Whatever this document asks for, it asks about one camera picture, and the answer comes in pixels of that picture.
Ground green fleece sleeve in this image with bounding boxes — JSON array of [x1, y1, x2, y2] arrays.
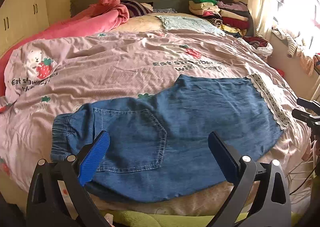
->
[[100, 208, 303, 227]]

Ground pink strawberry print duvet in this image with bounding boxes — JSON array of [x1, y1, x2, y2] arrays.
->
[[0, 13, 312, 217]]

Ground purple striped garment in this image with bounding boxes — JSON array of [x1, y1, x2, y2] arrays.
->
[[120, 0, 152, 18]]

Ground light blue lace cloth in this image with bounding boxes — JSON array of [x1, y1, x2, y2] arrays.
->
[[156, 15, 226, 36]]

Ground white red clothes heap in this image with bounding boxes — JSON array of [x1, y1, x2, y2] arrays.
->
[[238, 36, 273, 57]]

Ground red plastic bag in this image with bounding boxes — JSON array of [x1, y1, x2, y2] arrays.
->
[[276, 69, 285, 78]]

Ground pink red blanket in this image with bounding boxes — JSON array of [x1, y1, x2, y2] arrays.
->
[[1, 0, 130, 96]]

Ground clothes on window sill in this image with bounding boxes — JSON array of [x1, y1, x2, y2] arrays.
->
[[272, 25, 319, 76]]

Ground stack of folded clothes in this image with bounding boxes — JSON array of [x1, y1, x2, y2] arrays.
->
[[189, 0, 255, 38]]

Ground blue denim lace-hem pants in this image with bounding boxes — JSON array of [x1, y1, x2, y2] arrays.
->
[[51, 74, 291, 203]]

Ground cream white wardrobe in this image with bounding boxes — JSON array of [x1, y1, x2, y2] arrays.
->
[[1, 0, 49, 55]]

